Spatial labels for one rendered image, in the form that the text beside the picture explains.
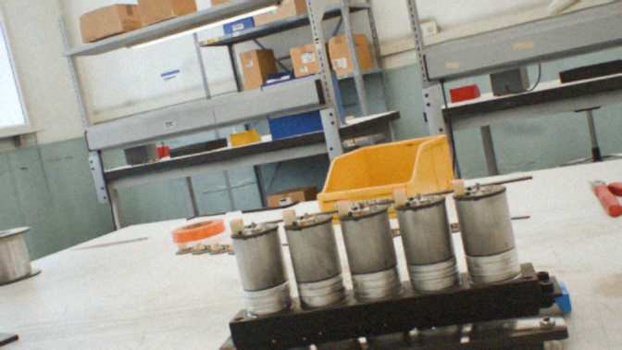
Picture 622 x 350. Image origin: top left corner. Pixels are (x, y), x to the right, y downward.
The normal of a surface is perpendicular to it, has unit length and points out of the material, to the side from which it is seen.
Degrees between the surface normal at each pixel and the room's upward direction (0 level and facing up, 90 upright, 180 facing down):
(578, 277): 0
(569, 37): 90
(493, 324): 0
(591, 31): 90
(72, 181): 90
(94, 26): 90
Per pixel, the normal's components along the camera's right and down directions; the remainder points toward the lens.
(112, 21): -0.42, 0.16
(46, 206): 0.87, -0.14
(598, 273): -0.21, -0.97
